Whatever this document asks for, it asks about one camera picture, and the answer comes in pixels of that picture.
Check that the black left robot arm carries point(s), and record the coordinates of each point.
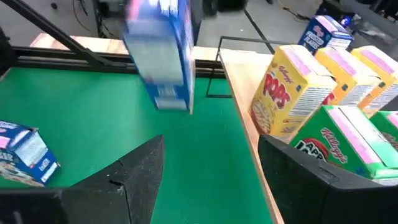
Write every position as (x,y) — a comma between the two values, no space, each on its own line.
(4,53)

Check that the black table frame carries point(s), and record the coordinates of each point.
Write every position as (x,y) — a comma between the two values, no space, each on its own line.
(62,60)

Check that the black device blue light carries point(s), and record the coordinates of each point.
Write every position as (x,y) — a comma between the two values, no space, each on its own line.
(346,21)

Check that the green Apple Jacks cereal box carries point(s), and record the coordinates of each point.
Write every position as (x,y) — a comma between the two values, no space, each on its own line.
(388,127)
(342,146)

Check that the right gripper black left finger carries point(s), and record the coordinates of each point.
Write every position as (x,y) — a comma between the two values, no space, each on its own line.
(124,193)

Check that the blue Frosted Flakes cereal box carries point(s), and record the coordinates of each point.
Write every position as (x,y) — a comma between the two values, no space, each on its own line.
(161,62)
(323,34)
(28,155)

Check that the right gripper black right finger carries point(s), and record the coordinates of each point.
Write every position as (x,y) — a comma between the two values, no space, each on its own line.
(311,199)

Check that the green table mat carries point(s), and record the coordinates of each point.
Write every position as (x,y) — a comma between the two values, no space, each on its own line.
(93,124)

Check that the yellow Corn Pops cereal box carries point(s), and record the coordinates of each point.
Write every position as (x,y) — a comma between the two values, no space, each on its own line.
(382,68)
(351,77)
(286,93)

